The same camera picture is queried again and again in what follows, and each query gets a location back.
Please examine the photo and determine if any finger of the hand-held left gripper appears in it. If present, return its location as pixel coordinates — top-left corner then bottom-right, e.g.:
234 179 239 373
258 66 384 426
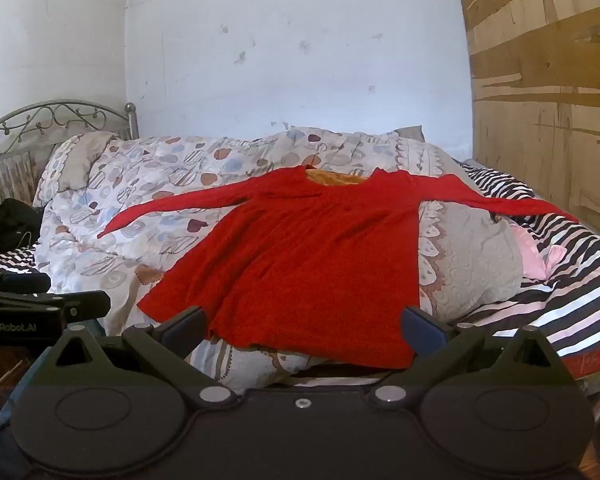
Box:
0 290 112 323
0 271 52 295

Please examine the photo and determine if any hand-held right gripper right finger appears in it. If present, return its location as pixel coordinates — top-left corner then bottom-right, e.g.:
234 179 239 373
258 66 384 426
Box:
367 306 561 407

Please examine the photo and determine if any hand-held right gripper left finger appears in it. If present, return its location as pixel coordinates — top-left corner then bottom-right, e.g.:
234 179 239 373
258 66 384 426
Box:
44 306 238 407

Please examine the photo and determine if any red knit dress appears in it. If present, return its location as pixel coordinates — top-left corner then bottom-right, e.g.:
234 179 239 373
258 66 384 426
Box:
97 164 581 368

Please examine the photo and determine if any black clothing pile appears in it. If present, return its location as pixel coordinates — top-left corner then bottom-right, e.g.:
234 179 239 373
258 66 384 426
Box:
0 180 44 257

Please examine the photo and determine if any pink cloth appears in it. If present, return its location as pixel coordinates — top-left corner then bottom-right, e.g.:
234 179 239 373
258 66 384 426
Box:
509 224 567 282

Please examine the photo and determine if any patterned grey pillow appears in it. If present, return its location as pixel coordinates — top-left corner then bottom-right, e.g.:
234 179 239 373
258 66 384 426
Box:
32 131 122 208

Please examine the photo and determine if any patterned white duvet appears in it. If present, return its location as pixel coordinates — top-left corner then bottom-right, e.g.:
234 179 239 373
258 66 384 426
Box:
32 126 526 396

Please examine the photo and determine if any striped bed sheet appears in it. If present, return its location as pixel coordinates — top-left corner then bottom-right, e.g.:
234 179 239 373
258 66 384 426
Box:
0 160 600 376

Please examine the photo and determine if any red plastic sheet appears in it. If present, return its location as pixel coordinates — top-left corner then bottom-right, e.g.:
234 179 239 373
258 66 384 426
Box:
562 347 600 379

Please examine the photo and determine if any metal bed headboard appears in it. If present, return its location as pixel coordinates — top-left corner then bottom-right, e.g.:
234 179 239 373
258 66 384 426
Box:
0 100 140 196

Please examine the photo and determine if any plain grey pillow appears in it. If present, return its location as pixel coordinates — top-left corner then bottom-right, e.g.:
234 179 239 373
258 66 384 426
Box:
394 126 426 144

